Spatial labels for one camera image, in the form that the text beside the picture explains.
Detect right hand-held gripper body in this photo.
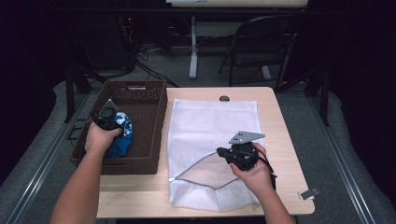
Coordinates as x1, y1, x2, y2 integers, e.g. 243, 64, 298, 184
227, 130, 266, 172

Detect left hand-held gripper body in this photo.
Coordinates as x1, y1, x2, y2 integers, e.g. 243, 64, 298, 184
94, 99, 123, 132

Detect white mesh laundry bag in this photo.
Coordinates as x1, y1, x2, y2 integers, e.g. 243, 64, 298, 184
166, 98, 266, 213

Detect blue garment with white print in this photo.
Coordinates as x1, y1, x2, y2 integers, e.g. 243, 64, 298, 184
105, 111, 134, 159

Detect brown woven basket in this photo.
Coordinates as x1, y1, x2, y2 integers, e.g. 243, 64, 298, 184
69, 79, 169, 176

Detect person's left hand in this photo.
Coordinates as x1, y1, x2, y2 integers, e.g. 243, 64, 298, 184
84, 121, 123, 155

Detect person's right hand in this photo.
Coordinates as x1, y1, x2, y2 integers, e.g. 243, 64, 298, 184
229, 142, 275, 197

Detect black metal stand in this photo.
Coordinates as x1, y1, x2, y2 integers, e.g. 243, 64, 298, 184
319, 65, 332, 127
64, 65, 78, 123

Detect dark computer tower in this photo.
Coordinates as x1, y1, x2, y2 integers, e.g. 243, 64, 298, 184
116, 13, 138, 70

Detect white desk leg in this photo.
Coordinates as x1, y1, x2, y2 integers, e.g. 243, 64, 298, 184
188, 15, 200, 80

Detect black folding chair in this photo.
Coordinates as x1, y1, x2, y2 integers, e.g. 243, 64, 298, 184
218, 14, 301, 88

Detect light background desk top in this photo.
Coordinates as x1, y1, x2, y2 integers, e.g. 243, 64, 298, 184
166, 0, 309, 8

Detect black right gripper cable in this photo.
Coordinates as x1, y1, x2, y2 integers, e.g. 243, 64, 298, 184
256, 148, 278, 191

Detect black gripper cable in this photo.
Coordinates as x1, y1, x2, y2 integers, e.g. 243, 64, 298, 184
77, 141, 86, 167
256, 148, 278, 191

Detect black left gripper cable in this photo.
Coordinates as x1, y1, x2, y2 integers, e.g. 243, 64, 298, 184
77, 141, 86, 167

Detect black floor cables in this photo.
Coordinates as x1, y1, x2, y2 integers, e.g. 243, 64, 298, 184
134, 59, 180, 88

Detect grey metal table bracket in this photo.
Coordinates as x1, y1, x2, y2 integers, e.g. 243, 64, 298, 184
298, 187, 321, 201

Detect metal floor rail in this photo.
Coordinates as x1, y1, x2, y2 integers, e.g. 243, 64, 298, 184
5, 92, 92, 224
307, 96, 378, 224

